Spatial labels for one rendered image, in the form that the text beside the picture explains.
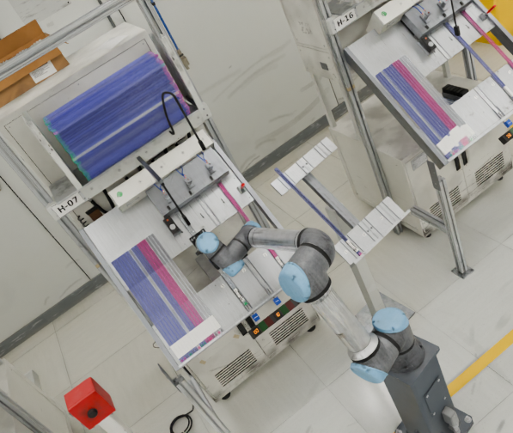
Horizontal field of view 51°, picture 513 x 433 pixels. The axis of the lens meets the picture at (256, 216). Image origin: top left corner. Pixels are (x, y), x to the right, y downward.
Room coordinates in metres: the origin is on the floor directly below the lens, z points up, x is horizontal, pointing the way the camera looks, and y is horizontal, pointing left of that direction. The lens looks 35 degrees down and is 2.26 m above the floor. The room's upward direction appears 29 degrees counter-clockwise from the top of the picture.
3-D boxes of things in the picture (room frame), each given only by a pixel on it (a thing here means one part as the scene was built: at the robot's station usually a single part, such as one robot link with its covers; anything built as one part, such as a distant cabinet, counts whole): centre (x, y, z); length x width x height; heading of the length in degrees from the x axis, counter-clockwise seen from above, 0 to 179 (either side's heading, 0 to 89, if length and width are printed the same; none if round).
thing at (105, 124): (2.11, 0.29, 1.52); 0.51 x 0.13 x 0.27; 103
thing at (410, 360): (1.20, -0.23, 0.60); 0.15 x 0.15 x 0.10
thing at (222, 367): (2.21, 0.37, 0.31); 0.70 x 0.65 x 0.62; 103
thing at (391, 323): (1.20, -0.23, 0.72); 0.13 x 0.12 x 0.14; 124
